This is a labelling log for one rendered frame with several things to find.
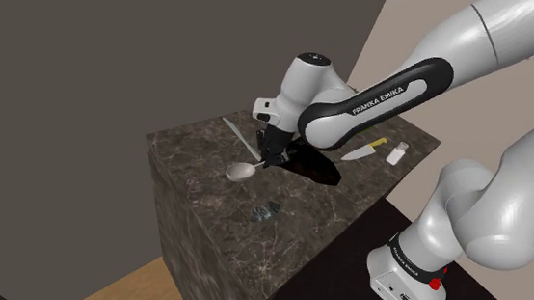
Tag silver table knife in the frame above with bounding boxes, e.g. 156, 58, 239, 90
219, 116, 266, 163

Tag silver spoon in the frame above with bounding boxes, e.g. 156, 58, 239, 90
225, 157, 267, 184

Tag small grey-green patterned object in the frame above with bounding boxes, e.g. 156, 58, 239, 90
249, 198, 282, 226

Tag dark marble counter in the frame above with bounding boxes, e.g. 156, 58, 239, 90
134, 95, 444, 300

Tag white salt shaker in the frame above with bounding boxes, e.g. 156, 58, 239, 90
384, 139, 411, 168

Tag dark robot stand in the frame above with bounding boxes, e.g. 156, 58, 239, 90
246, 188, 510, 300

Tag yellow-handled kitchen knife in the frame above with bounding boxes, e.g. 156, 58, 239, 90
339, 134, 388, 165

